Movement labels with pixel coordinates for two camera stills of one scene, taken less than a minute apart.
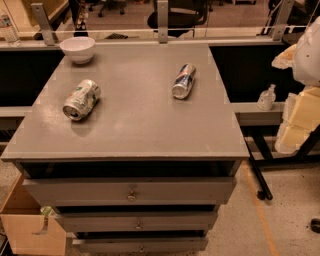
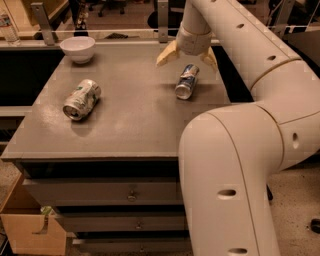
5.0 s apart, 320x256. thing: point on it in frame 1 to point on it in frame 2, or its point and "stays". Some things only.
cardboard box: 28,230 stays
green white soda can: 82,99 stays
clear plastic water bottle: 8,30 stays
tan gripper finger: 300,119 to 170,51
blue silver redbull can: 183,82 stays
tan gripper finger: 284,60 to 210,57
